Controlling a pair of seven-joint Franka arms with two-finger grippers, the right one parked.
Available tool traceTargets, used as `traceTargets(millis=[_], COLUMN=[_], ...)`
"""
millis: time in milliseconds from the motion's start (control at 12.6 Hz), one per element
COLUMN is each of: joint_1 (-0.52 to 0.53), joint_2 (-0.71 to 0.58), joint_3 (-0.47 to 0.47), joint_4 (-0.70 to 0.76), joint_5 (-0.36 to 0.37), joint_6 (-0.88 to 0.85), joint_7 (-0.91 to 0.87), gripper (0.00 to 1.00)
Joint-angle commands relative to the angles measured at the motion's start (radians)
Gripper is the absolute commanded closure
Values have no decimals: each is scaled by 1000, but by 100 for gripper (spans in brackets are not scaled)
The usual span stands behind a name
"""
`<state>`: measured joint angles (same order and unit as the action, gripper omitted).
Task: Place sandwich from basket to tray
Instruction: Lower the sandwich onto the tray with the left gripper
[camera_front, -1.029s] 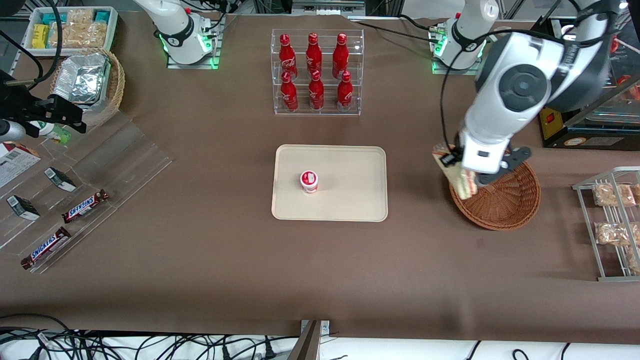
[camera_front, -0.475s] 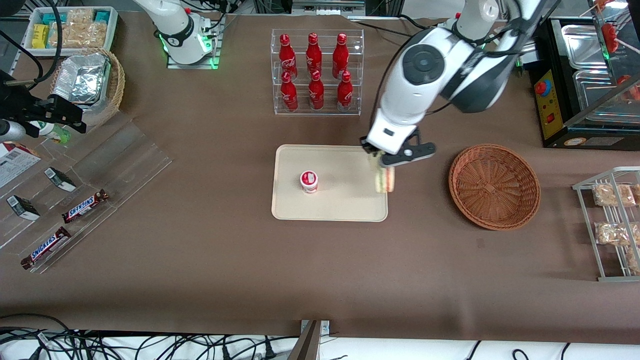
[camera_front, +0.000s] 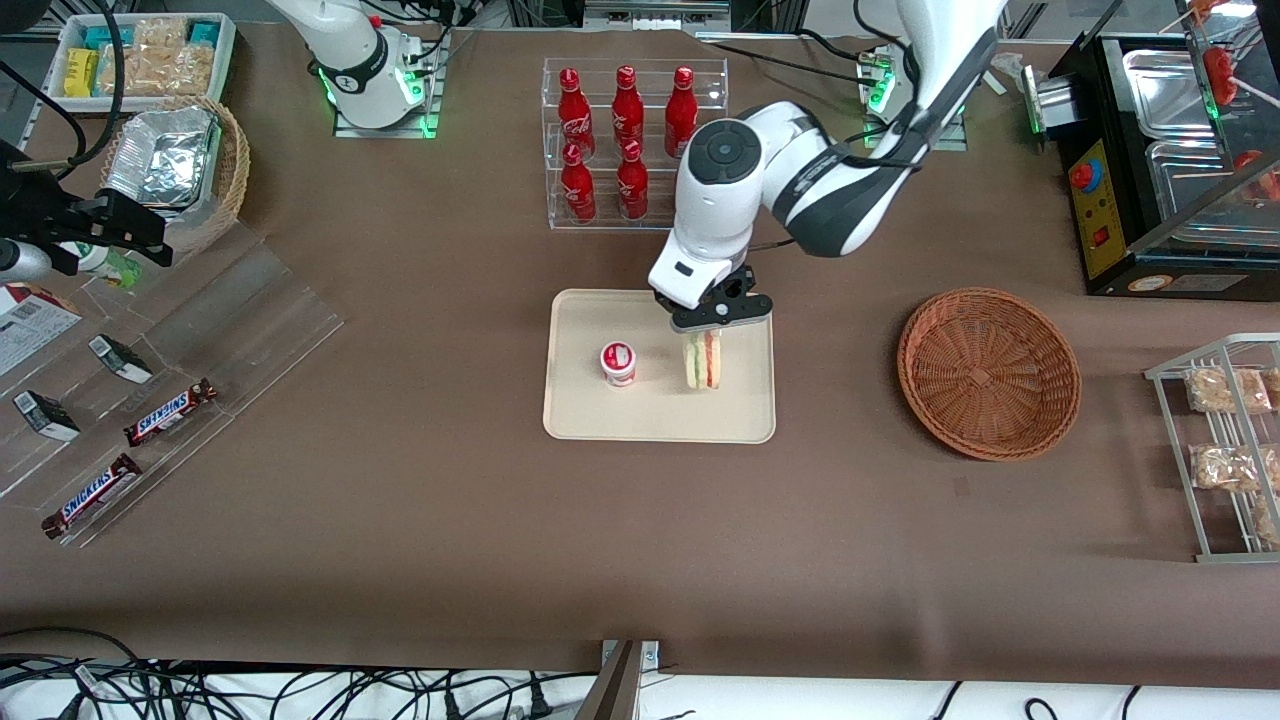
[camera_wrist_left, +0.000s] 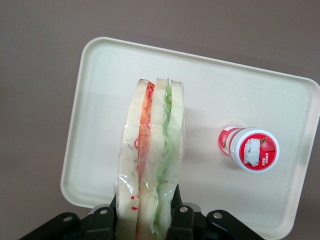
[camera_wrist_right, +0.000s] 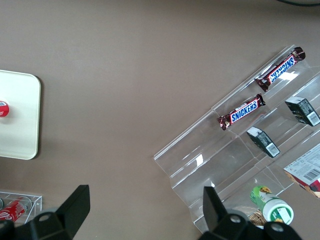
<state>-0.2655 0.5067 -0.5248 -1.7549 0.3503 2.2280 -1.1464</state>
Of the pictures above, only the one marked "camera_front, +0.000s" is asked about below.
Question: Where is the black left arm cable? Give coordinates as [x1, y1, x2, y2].
[745, 0, 926, 251]

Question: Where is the clear acrylic stepped display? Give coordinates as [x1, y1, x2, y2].
[0, 215, 346, 549]

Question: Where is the metal table edge bracket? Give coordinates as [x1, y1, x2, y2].
[575, 640, 661, 720]

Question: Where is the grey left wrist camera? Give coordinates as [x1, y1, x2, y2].
[668, 297, 774, 334]

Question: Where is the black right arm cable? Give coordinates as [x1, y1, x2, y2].
[55, 0, 127, 181]

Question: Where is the red white printed carton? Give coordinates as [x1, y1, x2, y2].
[0, 283, 83, 378]

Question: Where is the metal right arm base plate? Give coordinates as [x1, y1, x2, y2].
[333, 30, 443, 139]

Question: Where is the silver foil pack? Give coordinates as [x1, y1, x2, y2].
[105, 105, 221, 211]

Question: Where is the small clear bag of snacks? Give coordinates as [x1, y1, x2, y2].
[133, 18, 191, 51]

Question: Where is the black floor cable bundle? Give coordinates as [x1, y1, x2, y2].
[0, 628, 601, 720]

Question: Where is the red skewered sausage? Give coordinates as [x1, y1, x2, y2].
[1200, 45, 1241, 109]

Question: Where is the small black white box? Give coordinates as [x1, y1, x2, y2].
[12, 390, 81, 443]
[88, 334, 154, 385]

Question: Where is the black table cable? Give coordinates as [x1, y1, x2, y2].
[715, 28, 893, 83]

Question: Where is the aluminium frame structure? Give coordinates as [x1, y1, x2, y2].
[505, 0, 801, 41]

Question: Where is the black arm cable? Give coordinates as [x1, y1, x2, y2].
[745, 0, 926, 251]
[55, 0, 127, 181]

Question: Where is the clear acrylic bottle rack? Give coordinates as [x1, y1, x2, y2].
[542, 57, 729, 233]

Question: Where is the white plastic bin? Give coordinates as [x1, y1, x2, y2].
[45, 12, 238, 113]

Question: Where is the beige plastic tray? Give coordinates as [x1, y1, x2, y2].
[542, 289, 777, 445]

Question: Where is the large clear bag of snacks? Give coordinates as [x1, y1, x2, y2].
[100, 45, 216, 98]

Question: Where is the triangle sandwich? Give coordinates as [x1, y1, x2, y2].
[682, 330, 723, 392]

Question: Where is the yellow snack pack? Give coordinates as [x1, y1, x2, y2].
[63, 48, 101, 98]

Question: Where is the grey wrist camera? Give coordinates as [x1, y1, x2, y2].
[668, 297, 774, 334]
[0, 238, 53, 284]

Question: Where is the green white small bottle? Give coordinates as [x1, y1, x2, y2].
[58, 240, 143, 289]

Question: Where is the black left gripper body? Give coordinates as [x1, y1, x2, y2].
[655, 266, 758, 321]

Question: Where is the black food warmer cabinet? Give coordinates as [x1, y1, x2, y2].
[1040, 0, 1280, 301]

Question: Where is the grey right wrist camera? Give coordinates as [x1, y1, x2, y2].
[0, 238, 53, 284]

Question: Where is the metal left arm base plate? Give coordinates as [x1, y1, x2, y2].
[860, 45, 969, 151]

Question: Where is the Snickers chocolate bar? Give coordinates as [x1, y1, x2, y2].
[40, 453, 144, 541]
[122, 377, 219, 448]

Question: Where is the red cola bottle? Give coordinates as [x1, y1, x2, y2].
[617, 140, 649, 222]
[665, 66, 698, 157]
[560, 142, 598, 225]
[557, 67, 596, 161]
[612, 65, 645, 151]

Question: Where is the brown table cover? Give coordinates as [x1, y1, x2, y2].
[0, 20, 1280, 691]

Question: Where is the silver metal side box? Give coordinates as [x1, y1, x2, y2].
[1020, 65, 1077, 137]

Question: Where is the brown round wicker basket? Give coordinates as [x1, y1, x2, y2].
[896, 287, 1083, 463]

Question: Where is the grey wire rack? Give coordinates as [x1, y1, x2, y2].
[1145, 333, 1280, 564]

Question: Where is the tan wicker basket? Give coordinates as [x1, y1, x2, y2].
[100, 95, 251, 256]

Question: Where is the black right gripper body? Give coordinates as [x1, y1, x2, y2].
[0, 140, 101, 277]

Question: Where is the steel warmer tray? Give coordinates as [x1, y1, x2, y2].
[1145, 140, 1280, 223]
[1120, 45, 1216, 141]

